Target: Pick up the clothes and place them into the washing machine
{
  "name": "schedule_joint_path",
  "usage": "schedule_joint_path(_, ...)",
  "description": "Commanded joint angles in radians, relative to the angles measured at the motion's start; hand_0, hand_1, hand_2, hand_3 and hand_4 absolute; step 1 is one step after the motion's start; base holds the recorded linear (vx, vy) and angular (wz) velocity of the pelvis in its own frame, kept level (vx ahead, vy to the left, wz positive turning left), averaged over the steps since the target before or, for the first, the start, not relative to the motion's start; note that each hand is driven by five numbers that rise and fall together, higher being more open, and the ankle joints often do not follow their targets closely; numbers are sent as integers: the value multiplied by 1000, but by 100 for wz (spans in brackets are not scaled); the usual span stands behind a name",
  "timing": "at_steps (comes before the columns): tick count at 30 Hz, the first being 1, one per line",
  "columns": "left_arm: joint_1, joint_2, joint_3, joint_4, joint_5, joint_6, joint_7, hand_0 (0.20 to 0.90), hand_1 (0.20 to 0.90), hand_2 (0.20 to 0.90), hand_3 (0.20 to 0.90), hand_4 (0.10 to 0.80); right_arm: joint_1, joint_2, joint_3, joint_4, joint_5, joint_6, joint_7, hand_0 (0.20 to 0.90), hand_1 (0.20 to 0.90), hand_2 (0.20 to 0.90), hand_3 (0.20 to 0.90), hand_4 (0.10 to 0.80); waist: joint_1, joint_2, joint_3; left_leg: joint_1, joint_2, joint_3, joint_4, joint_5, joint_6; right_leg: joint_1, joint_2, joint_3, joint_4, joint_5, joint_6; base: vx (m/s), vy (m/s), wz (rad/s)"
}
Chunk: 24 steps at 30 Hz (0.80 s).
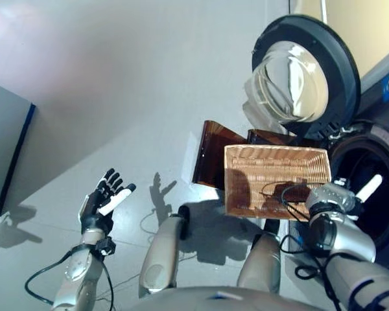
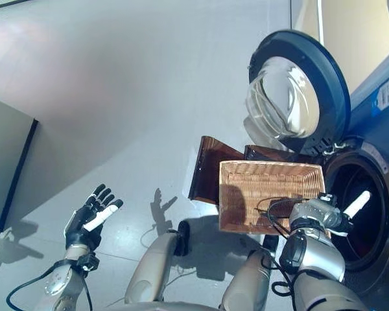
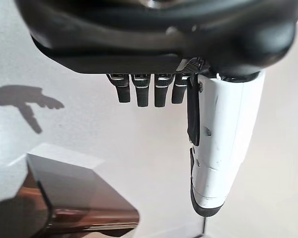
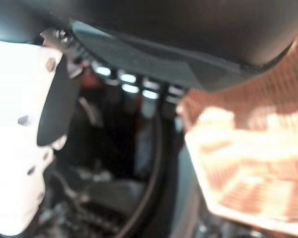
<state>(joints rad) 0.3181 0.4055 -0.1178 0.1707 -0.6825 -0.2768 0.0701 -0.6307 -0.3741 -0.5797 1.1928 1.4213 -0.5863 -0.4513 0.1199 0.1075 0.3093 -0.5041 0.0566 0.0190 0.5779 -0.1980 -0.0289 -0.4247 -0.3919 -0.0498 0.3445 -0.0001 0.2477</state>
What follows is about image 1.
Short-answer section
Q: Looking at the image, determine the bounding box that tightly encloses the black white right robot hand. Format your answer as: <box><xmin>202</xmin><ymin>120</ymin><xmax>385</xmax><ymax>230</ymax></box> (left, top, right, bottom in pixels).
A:
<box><xmin>332</xmin><ymin>174</ymin><xmax>384</xmax><ymax>221</ymax></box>

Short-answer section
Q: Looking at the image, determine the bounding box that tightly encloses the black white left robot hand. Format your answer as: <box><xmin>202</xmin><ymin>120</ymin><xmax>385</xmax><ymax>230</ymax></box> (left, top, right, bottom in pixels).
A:
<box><xmin>79</xmin><ymin>167</ymin><xmax>137</xmax><ymax>236</ymax></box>

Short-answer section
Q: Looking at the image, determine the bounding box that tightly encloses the grey front-load washing machine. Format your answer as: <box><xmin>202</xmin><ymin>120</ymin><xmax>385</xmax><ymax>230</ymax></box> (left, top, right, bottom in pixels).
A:
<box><xmin>288</xmin><ymin>45</ymin><xmax>389</xmax><ymax>276</ymax></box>

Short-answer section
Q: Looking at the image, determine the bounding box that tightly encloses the round glass washing machine door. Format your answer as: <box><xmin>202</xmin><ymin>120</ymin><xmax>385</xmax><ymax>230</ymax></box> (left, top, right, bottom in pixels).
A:
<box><xmin>241</xmin><ymin>14</ymin><xmax>362</xmax><ymax>140</ymax></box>

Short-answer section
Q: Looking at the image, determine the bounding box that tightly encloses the rectangular wicker laundry basket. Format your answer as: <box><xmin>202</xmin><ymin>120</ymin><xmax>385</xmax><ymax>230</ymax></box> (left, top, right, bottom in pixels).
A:
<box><xmin>223</xmin><ymin>144</ymin><xmax>332</xmax><ymax>223</ymax></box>

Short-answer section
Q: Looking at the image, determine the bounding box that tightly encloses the grey left robot leg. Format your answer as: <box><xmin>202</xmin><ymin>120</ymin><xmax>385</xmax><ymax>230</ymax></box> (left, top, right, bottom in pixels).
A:
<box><xmin>138</xmin><ymin>204</ymin><xmax>191</xmax><ymax>299</ymax></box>

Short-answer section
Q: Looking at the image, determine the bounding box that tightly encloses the grey robot leg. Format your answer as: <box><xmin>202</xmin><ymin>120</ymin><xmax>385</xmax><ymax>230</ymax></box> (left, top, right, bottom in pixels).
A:
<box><xmin>237</xmin><ymin>219</ymin><xmax>283</xmax><ymax>294</ymax></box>
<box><xmin>138</xmin><ymin>204</ymin><xmax>191</xmax><ymax>299</ymax></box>

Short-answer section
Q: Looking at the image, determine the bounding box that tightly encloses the grey cabinet with black edge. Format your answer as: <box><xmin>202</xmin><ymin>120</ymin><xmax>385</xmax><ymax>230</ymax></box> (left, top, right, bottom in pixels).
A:
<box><xmin>0</xmin><ymin>80</ymin><xmax>37</xmax><ymax>218</ymax></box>

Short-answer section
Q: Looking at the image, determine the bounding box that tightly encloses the grey right robot leg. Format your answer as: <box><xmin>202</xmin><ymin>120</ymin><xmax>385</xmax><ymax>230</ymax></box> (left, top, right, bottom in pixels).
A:
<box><xmin>237</xmin><ymin>219</ymin><xmax>283</xmax><ymax>294</ymax></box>

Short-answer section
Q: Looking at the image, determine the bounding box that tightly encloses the brown transparent acrylic stool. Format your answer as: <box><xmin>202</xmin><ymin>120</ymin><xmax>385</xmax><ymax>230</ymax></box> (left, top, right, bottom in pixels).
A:
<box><xmin>191</xmin><ymin>119</ymin><xmax>299</xmax><ymax>189</ymax></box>

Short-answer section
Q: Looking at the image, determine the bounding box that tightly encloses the grey robot torso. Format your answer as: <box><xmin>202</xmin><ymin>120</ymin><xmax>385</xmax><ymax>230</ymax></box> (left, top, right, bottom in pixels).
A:
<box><xmin>126</xmin><ymin>286</ymin><xmax>315</xmax><ymax>311</ymax></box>

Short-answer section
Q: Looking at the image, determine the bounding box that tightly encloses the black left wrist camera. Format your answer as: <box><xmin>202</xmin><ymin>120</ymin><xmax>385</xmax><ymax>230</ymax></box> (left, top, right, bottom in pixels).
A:
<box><xmin>96</xmin><ymin>237</ymin><xmax>117</xmax><ymax>257</ymax></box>

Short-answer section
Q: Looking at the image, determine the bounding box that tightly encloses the thin white floor cable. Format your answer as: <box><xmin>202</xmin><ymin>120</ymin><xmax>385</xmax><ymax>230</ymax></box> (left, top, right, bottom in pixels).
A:
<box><xmin>139</xmin><ymin>207</ymin><xmax>195</xmax><ymax>260</ymax></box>

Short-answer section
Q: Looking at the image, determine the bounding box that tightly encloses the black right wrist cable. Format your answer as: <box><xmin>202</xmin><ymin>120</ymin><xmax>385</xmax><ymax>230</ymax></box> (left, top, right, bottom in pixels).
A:
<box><xmin>261</xmin><ymin>180</ymin><xmax>344</xmax><ymax>311</ymax></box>

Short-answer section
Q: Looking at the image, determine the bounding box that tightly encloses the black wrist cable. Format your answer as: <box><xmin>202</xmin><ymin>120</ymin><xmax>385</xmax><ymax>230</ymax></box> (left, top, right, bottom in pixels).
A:
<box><xmin>261</xmin><ymin>180</ymin><xmax>344</xmax><ymax>311</ymax></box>
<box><xmin>24</xmin><ymin>246</ymin><xmax>115</xmax><ymax>311</ymax></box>

